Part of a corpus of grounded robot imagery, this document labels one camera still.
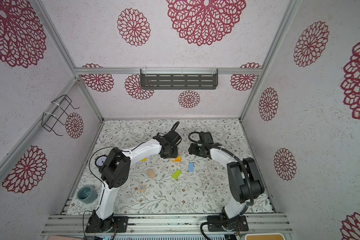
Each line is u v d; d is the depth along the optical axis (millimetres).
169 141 745
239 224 728
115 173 531
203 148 796
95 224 637
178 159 950
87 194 816
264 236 660
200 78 937
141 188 851
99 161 944
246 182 420
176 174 901
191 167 945
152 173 919
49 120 730
